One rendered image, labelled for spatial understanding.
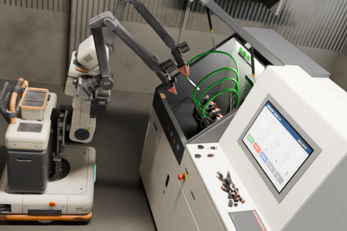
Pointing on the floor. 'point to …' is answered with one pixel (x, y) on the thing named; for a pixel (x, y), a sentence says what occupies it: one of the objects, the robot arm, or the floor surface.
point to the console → (189, 195)
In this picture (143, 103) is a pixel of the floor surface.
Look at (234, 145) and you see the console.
